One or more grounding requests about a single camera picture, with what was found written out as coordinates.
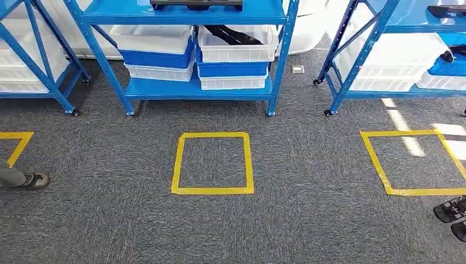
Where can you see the white plastic crate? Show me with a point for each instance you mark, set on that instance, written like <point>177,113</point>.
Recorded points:
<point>153,38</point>
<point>382,84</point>
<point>233,83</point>
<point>440,82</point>
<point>393,54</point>
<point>160,73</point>
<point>14,58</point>
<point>22,86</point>
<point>236,51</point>

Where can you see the yellow tape square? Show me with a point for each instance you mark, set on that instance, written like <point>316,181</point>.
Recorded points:
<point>176,164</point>
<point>20,144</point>
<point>375,160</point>

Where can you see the silver floor socket plate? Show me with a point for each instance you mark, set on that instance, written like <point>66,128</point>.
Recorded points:
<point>298,69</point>

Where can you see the black plastic part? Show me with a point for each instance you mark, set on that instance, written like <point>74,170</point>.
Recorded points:
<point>448,55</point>
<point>233,36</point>

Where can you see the blue metal shelf rack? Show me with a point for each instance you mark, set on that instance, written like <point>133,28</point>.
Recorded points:
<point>356,58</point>
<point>40,69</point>
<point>182,14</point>

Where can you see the black plastic panel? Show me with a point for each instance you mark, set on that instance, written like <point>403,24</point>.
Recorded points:
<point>446,11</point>
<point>196,4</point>

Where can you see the person's shoe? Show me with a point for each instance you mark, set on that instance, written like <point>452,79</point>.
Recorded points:
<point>36,180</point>

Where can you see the person's leg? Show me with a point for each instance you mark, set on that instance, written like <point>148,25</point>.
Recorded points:
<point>11,177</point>

